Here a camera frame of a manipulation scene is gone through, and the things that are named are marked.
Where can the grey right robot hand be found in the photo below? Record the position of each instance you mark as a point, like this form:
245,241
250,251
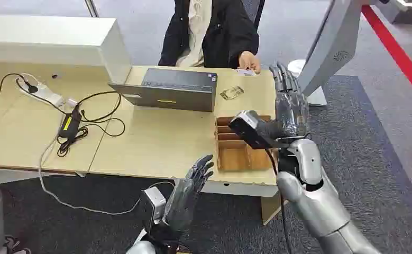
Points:
291,112

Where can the person's hand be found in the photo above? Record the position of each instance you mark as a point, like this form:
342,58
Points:
248,61

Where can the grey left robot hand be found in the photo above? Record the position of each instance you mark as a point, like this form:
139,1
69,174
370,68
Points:
183,203

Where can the white card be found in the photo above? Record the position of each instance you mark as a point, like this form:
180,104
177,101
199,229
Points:
245,72

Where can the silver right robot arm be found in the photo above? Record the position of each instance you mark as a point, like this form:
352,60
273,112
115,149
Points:
318,207

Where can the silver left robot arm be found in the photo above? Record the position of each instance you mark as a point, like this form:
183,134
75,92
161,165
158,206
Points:
156,242

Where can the white monitor base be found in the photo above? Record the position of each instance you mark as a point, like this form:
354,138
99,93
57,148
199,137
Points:
309,87

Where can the clear plastic card holder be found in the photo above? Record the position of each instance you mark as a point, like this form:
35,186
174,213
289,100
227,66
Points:
232,93

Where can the person in dark jacket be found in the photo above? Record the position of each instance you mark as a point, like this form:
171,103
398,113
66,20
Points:
223,31

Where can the dark office chair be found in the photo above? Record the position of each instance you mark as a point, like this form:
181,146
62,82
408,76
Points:
254,10

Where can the wooden card box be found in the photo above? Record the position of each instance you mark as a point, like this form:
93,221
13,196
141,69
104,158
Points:
239,154

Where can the grey laptop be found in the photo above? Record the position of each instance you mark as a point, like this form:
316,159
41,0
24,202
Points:
177,93

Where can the grey standing monitor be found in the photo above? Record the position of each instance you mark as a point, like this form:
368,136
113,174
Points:
335,42

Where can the wooden desk leg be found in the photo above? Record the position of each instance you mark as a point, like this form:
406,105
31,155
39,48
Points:
270,208

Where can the black power adapter yellow label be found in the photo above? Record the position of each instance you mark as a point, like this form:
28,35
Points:
69,122

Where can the metal pole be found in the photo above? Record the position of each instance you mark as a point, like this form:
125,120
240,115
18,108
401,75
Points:
91,7

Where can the person's shoe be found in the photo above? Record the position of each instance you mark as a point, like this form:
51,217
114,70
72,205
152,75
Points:
14,247

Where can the white power strip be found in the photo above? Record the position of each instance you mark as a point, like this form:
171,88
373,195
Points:
44,93

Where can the black plug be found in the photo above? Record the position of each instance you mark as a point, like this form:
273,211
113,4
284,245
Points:
31,87

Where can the white desk partition box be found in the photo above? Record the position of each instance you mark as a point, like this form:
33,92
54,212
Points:
51,38

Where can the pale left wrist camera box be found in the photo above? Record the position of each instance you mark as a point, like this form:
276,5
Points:
155,203

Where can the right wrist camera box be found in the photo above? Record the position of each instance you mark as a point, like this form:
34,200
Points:
249,128

